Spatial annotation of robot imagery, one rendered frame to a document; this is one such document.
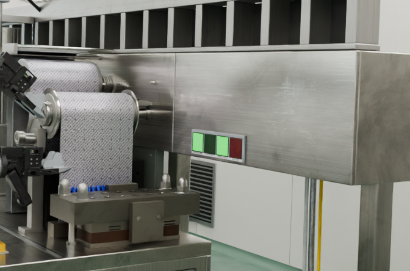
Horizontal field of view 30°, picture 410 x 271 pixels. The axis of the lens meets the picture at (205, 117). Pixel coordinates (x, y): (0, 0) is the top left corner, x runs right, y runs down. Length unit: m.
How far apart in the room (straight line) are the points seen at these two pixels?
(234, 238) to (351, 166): 4.34
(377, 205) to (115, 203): 0.70
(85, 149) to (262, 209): 3.56
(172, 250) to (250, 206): 3.69
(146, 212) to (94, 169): 0.24
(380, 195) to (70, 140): 0.90
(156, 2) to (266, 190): 3.41
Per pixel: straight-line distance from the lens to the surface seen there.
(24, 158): 2.16
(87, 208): 2.07
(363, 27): 1.74
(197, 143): 2.17
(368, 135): 1.75
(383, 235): 1.93
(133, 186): 2.29
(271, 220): 5.64
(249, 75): 1.99
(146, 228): 2.15
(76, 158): 2.26
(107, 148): 2.30
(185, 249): 2.18
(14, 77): 2.18
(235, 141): 2.03
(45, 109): 2.25
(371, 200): 1.91
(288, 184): 5.47
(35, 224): 2.32
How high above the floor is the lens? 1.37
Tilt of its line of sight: 3 degrees down
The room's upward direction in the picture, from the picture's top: 2 degrees clockwise
